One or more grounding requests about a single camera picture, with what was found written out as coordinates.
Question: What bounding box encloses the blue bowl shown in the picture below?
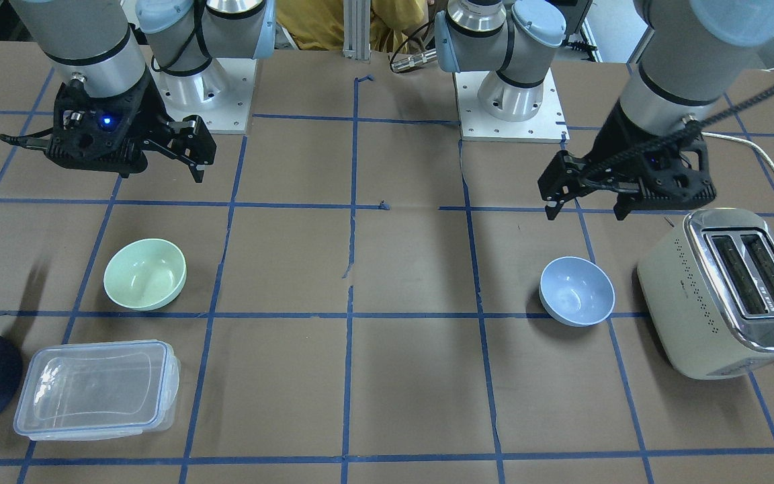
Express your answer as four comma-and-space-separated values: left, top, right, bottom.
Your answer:
538, 256, 615, 327

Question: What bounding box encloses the green bowl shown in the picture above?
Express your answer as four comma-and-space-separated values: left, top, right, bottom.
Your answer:
103, 238, 187, 311

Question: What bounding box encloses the person in yellow shirt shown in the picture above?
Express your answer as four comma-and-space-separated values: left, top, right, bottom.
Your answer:
275, 0, 429, 53

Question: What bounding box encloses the aluminium frame post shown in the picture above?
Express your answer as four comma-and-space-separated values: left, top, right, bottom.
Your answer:
342, 0, 371, 63

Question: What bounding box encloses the clear plastic container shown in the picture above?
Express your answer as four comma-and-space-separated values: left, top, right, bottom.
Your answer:
13, 339, 180, 441

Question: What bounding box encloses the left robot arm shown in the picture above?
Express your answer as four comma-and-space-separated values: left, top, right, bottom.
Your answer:
433, 1, 774, 220

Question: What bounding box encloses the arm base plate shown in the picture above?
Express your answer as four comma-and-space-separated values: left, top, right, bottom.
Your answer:
454, 70, 570, 144
153, 58, 259, 134

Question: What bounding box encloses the cream toaster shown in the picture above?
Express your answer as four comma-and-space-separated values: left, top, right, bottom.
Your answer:
636, 208, 774, 380

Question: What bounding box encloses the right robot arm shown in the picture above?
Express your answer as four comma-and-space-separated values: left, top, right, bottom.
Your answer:
0, 1, 568, 183

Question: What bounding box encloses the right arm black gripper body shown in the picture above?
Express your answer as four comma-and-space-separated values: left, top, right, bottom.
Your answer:
0, 69, 173, 177

